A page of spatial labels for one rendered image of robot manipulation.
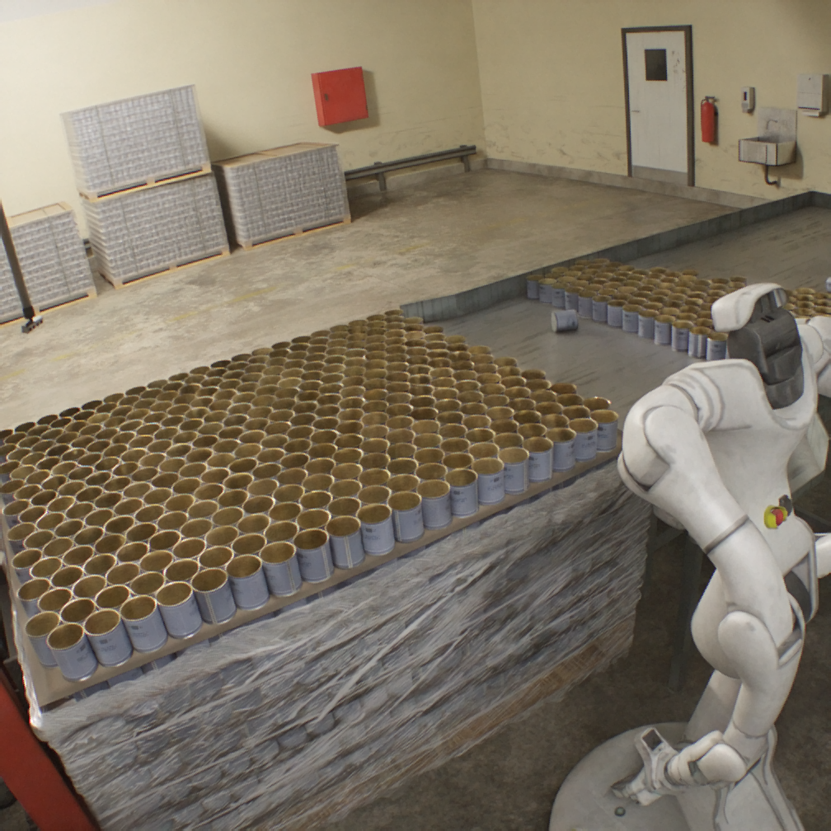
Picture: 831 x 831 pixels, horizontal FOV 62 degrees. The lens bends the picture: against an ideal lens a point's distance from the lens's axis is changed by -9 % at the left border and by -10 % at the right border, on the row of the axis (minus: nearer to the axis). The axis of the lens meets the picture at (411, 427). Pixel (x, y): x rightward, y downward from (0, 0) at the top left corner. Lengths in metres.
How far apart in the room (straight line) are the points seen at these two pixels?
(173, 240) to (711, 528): 8.24
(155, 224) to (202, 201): 0.61
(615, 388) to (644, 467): 1.15
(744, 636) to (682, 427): 0.29
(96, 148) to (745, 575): 8.14
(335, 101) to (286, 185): 2.24
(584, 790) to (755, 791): 0.44
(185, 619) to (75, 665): 0.21
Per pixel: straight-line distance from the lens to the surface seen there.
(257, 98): 10.89
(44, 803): 2.07
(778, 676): 1.09
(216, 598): 1.37
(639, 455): 1.04
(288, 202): 9.30
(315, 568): 1.42
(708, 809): 1.70
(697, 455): 1.03
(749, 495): 1.24
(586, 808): 1.98
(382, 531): 1.45
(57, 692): 1.40
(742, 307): 1.12
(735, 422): 1.14
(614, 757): 2.09
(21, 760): 1.96
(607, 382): 2.21
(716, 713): 1.56
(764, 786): 1.85
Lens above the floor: 2.03
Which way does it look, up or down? 28 degrees down
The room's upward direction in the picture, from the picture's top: 8 degrees counter-clockwise
